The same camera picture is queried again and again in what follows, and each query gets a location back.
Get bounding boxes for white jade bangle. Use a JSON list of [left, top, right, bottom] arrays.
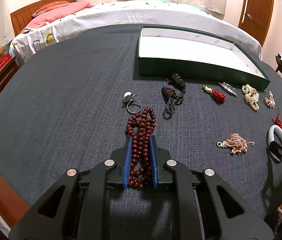
[[268, 125, 282, 164]]

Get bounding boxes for dark red bead necklace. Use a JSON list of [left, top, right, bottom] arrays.
[[125, 107, 156, 190]]

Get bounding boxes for pink flower brooch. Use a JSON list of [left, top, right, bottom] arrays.
[[263, 91, 275, 109]]

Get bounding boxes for black pendant with braided cord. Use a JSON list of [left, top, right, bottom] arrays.
[[161, 73, 186, 120]]

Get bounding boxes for cream pearl necklace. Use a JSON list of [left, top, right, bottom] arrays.
[[241, 83, 260, 112]]

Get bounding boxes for silver link bracelet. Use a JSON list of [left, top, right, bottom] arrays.
[[217, 81, 238, 98]]

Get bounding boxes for red tassel gold charm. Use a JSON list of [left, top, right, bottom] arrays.
[[202, 85, 226, 104]]

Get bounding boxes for green white jewelry box tray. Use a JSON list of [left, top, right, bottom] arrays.
[[137, 25, 270, 90]]

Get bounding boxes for red knot tassel charm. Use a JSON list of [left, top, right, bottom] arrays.
[[272, 108, 282, 129]]

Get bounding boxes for brown wooden door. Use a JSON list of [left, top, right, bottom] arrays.
[[238, 0, 274, 45]]

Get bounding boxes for bed with white patterned sheet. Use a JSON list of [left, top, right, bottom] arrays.
[[9, 0, 262, 66]]

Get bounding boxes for red gift box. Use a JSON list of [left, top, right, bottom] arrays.
[[0, 53, 12, 71]]

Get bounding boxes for pink pillow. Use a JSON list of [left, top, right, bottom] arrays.
[[25, 2, 93, 29]]

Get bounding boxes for orange pillow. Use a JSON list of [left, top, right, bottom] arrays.
[[32, 1, 69, 18]]

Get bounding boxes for wooden headboard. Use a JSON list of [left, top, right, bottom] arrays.
[[10, 0, 76, 36]]

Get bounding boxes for silver ring with pearl flower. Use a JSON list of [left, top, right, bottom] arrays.
[[121, 91, 143, 114]]

